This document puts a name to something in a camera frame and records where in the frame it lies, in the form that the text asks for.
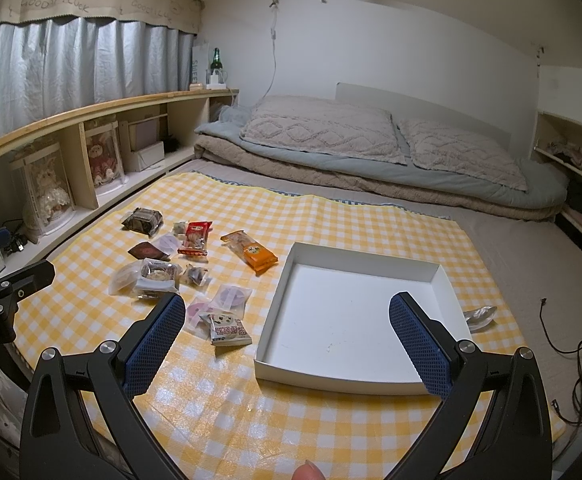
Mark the hanging white cord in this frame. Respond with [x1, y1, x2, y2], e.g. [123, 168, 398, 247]
[261, 0, 280, 104]

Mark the doll in white dress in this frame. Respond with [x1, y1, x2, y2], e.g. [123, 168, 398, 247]
[30, 155, 73, 229]

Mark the black cable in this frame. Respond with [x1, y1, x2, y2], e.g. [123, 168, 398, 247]
[538, 297, 582, 427]

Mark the beige pillow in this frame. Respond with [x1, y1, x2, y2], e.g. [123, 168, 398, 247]
[240, 96, 406, 165]
[397, 119, 528, 192]

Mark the left beige pillow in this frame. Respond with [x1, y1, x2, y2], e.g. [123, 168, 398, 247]
[240, 96, 406, 165]

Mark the doll in red dress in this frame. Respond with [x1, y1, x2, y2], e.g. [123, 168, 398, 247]
[86, 131, 120, 188]

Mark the wooden bedside shelf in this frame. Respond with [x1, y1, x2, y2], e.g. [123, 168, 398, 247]
[0, 89, 239, 278]

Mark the green glass bottle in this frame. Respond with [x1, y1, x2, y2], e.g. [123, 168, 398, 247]
[210, 48, 224, 76]

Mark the beige folded blanket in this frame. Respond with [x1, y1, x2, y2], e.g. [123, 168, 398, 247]
[193, 134, 562, 221]

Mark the yellow checkered mat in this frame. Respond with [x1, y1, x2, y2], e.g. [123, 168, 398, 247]
[15, 172, 524, 479]

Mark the orange cracker packet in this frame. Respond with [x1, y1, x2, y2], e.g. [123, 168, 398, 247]
[221, 230, 278, 275]

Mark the silver grey curtain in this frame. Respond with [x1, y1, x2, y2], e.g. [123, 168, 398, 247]
[0, 16, 195, 138]

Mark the person right hand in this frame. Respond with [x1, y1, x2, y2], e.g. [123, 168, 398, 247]
[291, 460, 326, 480]

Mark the black silver cake packet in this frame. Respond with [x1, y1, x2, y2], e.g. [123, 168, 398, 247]
[122, 207, 164, 237]

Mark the pink donut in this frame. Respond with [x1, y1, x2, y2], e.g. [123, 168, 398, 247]
[184, 296, 212, 340]

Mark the white shallow box tray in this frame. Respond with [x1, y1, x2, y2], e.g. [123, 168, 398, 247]
[254, 243, 470, 396]

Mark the white box on shelf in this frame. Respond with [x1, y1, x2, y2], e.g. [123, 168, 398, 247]
[124, 141, 165, 172]

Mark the grey blue folded duvet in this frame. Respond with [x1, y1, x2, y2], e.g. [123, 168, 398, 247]
[195, 105, 567, 209]

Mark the crumpled silver wrapper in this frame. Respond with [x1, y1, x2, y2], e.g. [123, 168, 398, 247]
[464, 306, 497, 333]

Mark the red snack packet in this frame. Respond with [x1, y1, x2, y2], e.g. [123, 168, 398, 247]
[177, 221, 212, 261]

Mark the dark brown snack packet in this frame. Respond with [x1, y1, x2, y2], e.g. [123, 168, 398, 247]
[128, 242, 169, 261]

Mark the purple donut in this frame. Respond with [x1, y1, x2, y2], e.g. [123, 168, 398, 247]
[212, 284, 252, 320]

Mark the white cartoon candy packet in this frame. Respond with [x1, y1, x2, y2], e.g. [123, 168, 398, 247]
[201, 312, 252, 347]

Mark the right beige pillow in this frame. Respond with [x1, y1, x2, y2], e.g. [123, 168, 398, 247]
[397, 119, 528, 192]

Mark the swirl cookie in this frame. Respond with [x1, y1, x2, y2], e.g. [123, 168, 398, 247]
[131, 259, 183, 298]

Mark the beige donut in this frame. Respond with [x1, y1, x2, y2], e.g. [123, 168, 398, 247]
[108, 260, 143, 297]

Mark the small dark candy packet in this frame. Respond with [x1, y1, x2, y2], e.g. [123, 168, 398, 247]
[180, 264, 211, 289]

